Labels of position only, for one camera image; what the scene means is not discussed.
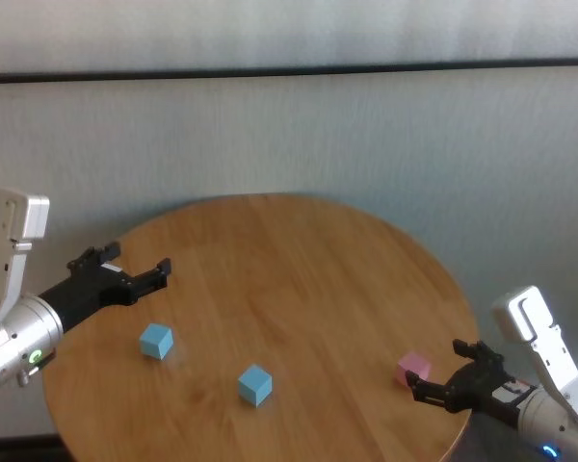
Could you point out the black wall rail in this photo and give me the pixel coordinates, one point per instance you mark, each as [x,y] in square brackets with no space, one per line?
[289,70]

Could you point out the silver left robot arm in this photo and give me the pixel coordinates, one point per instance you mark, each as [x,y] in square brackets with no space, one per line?
[19,346]

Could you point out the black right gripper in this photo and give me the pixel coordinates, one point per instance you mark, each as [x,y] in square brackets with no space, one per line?
[481,390]

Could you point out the pink wooden cube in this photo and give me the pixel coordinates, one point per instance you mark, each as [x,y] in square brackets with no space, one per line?
[414,363]

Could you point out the light blue wooden cube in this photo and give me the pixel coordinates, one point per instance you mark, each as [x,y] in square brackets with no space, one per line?
[254,385]
[155,341]

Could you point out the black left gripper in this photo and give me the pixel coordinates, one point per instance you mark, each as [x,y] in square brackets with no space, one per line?
[82,296]

